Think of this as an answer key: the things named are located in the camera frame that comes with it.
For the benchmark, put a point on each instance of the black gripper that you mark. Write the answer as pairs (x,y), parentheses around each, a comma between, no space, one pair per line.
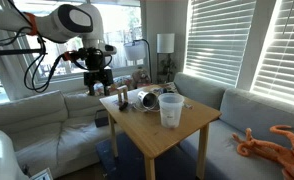
(98,76)

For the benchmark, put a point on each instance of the clear frosted plastic cup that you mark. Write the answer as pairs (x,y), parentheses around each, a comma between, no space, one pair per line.
(170,110)

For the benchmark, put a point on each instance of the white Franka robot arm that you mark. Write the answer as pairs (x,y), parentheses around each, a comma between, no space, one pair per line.
(70,20)

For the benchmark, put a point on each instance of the white floral cushion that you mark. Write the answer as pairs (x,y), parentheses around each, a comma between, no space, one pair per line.
(120,81)

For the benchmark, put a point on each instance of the small wooden arch block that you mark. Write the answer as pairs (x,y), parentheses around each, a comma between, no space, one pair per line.
(122,88)

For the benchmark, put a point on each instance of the small dark box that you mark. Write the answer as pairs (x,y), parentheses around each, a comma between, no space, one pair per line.
(101,119)

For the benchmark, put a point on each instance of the brown teddy bear plush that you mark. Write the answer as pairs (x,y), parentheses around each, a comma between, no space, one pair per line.
(141,78)

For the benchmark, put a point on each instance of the arc lamp white shade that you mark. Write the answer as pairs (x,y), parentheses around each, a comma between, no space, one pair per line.
(133,51)

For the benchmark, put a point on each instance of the light wooden square table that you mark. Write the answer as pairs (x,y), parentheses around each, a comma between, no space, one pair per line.
(147,130)

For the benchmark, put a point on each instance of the large white framed window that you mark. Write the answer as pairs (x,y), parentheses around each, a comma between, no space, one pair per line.
(127,30)

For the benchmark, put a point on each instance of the dark potted plant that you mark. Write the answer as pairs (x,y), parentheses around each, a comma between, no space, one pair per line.
(168,68)

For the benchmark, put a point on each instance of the dark blue rug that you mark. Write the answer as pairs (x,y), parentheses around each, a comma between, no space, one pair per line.
(127,160)

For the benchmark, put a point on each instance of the white leather sofa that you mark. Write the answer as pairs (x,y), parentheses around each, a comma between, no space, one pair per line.
(37,133)

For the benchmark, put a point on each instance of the framed box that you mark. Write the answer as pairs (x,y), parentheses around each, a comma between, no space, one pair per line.
(42,175)

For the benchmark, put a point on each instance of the white window blind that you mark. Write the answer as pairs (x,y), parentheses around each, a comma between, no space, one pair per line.
(283,53)
(217,40)

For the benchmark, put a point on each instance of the grey fabric sofa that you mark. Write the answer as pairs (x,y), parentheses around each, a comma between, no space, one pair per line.
(253,113)

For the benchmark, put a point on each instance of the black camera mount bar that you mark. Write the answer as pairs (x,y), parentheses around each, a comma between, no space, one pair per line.
(13,52)

